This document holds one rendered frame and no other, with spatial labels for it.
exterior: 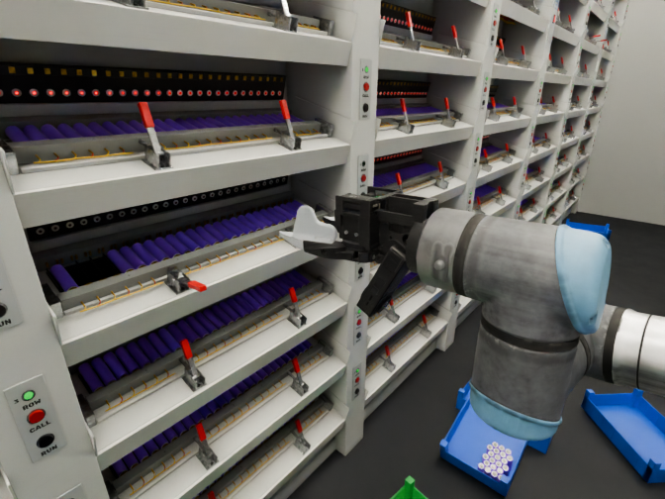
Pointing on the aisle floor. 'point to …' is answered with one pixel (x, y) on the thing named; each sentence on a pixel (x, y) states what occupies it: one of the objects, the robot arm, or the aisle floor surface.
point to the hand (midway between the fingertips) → (307, 231)
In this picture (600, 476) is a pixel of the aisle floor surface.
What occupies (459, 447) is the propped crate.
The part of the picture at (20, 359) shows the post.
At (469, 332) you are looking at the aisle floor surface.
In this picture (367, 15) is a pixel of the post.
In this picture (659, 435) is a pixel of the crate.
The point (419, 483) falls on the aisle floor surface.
